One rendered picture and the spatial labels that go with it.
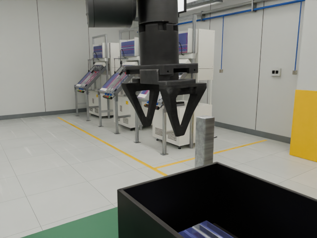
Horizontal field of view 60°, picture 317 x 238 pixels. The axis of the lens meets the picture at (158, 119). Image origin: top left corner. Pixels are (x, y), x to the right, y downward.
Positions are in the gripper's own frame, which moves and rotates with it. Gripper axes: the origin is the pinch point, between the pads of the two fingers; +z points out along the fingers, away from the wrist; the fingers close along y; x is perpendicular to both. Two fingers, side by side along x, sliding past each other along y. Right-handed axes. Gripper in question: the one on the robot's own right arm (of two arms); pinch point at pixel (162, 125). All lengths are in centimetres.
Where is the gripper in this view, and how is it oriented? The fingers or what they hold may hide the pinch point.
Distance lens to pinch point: 42.1
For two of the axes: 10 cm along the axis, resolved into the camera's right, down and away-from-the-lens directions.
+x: 8.3, -1.4, 5.4
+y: 5.6, 1.4, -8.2
